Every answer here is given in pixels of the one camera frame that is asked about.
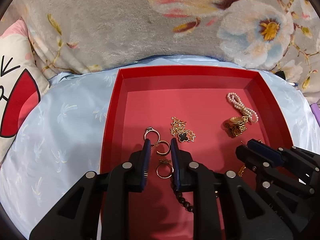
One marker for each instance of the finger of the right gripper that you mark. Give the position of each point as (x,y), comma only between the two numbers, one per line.
(279,156)
(264,169)

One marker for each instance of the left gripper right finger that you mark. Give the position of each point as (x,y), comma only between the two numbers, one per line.
(224,206)

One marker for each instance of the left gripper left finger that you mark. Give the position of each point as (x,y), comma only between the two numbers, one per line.
(97,200)

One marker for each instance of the gold hoop earring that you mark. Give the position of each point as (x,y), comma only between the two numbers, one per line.
(162,148)

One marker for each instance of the gold wristwatch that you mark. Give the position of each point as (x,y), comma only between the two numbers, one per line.
(236,125)

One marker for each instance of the red jewelry tray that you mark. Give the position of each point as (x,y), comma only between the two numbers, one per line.
(203,98)

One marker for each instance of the purple box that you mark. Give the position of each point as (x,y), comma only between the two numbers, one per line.
(316,111)

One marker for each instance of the blue pen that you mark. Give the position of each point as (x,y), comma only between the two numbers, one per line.
(294,84)

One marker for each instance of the light blue patterned cloth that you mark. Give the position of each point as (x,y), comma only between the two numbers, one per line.
(61,138)

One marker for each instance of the white cat face pillow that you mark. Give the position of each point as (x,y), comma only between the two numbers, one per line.
(22,83)

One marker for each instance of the grey floral blanket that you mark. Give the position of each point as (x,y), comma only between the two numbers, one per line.
(83,36)

